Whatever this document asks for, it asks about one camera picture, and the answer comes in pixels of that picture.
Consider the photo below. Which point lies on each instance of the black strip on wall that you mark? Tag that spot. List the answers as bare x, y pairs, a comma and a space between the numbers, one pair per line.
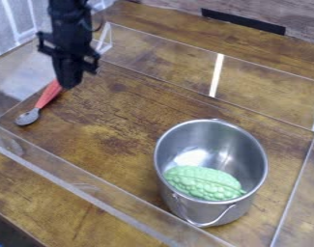
243, 21

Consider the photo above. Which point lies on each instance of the stainless steel pot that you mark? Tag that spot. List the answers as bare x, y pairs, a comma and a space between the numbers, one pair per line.
210, 167

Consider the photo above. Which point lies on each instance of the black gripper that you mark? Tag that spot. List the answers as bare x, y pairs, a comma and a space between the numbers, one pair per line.
67, 42

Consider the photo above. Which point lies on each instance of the clear acrylic enclosure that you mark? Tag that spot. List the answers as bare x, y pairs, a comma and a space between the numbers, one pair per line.
78, 182

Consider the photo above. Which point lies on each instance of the clear acrylic triangle bracket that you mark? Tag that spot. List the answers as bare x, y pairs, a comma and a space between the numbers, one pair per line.
103, 43

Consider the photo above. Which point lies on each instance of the pink handled metal spoon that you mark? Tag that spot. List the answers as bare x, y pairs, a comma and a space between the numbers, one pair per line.
28, 117

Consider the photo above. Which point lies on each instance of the green bitter gourd toy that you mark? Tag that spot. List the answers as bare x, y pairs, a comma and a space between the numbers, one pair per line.
204, 183

